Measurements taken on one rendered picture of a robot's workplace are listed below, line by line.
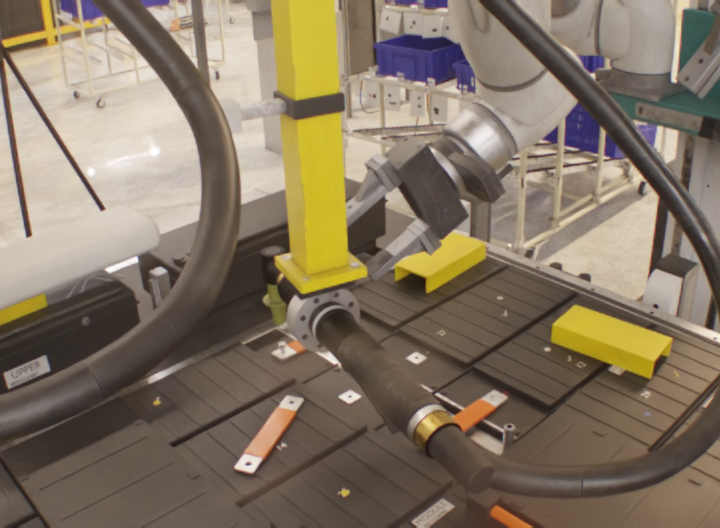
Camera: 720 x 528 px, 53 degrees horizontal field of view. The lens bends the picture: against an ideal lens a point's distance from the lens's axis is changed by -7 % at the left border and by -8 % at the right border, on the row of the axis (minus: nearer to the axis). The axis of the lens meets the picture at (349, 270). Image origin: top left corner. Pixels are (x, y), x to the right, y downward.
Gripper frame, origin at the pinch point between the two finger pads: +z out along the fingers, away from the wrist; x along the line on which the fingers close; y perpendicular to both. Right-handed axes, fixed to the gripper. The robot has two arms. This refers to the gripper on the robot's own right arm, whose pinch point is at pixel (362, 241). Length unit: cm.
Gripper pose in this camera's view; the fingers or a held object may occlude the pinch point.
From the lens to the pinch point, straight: 98.6
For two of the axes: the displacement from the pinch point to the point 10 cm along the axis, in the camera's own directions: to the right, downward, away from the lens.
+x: -4.9, -6.5, -5.9
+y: -4.5, -3.9, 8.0
